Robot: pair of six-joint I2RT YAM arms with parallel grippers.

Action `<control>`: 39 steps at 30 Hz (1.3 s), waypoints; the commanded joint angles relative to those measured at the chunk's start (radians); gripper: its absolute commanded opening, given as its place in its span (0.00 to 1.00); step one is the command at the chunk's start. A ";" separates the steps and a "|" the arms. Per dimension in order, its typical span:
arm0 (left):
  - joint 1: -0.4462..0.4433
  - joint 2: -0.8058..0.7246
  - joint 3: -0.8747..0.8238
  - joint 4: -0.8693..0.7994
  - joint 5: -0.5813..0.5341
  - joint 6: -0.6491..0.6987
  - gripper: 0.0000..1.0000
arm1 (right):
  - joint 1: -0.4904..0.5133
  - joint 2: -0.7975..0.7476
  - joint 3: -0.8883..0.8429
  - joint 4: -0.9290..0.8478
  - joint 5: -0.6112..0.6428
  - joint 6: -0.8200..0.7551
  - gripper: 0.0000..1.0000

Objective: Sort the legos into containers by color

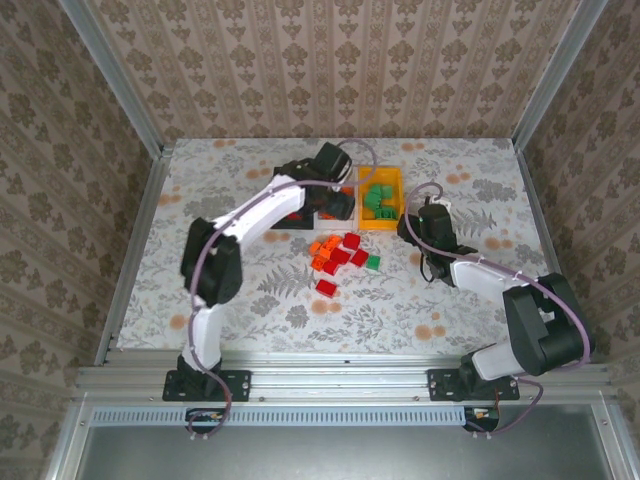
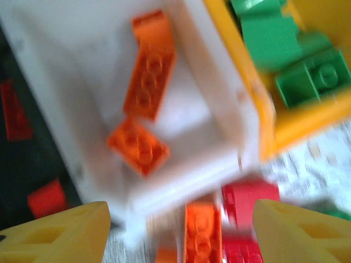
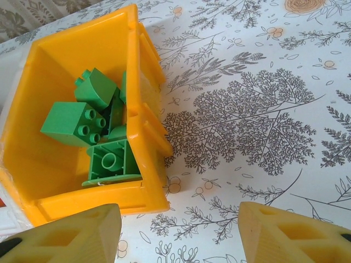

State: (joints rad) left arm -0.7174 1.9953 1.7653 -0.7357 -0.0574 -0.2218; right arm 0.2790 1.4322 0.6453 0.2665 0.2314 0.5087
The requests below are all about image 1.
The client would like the yellow-orange plastic bin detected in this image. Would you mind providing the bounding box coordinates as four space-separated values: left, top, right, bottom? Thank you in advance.
357 167 404 231

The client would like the white plastic bin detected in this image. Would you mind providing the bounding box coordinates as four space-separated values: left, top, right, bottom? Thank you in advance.
314 167 360 232

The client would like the black plastic bin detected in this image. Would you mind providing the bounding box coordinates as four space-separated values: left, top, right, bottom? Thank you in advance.
271 209 317 231

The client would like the floral patterned table cover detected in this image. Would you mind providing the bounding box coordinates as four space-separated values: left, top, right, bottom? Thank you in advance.
115 137 575 357

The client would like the grey metal sheet panel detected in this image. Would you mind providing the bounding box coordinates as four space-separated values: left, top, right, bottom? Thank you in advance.
74 405 619 480

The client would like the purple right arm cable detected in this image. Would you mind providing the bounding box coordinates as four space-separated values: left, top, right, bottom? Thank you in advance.
403 182 594 436

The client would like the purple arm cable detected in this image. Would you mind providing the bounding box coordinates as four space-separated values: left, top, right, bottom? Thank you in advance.
188 138 380 441
403 182 594 436

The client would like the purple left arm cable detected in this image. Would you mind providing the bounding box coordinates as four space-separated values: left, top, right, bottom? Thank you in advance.
188 138 380 441

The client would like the aluminium table side rail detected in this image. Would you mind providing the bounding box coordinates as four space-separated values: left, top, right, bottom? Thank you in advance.
94 143 176 366
513 142 592 364

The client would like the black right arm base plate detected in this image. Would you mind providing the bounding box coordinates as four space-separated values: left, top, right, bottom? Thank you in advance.
427 368 521 403

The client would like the wide aluminium frame rail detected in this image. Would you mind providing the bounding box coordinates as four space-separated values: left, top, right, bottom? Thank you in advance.
74 349 614 404

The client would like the wired connector plug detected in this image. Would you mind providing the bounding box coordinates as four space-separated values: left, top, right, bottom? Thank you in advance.
185 407 227 435
463 405 501 434

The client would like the grey slotted cable duct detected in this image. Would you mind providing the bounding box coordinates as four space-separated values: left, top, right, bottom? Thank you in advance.
92 405 501 427

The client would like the aluminium frame post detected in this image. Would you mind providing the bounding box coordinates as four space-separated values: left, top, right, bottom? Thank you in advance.
512 0 610 151
58 0 166 156

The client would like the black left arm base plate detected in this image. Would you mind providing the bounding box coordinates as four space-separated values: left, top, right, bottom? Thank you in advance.
163 368 251 403

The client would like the aluminium lower frame bar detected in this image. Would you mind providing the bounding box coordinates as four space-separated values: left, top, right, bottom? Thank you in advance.
42 397 94 480
594 399 640 480

